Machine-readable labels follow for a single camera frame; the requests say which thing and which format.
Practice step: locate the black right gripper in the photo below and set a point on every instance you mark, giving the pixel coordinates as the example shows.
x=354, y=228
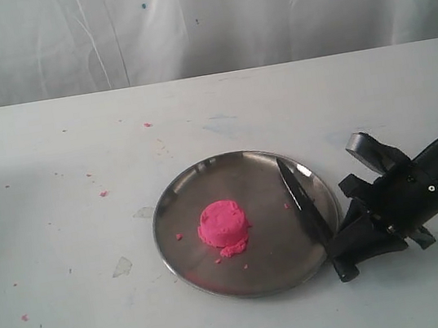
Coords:
x=384, y=214

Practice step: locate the white backdrop sheet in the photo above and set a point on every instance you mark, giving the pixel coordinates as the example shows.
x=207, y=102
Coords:
x=55, y=48

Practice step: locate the black kitchen knife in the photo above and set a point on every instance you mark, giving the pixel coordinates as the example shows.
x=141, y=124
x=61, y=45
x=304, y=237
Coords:
x=311, y=219

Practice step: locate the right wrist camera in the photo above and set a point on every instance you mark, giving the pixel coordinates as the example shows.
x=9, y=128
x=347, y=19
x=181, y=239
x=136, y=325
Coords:
x=377, y=156

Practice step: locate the round steel plate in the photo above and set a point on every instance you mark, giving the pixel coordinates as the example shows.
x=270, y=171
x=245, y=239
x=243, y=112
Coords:
x=279, y=255

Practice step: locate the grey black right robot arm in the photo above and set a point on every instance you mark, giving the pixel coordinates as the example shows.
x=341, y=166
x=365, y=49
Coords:
x=385, y=214

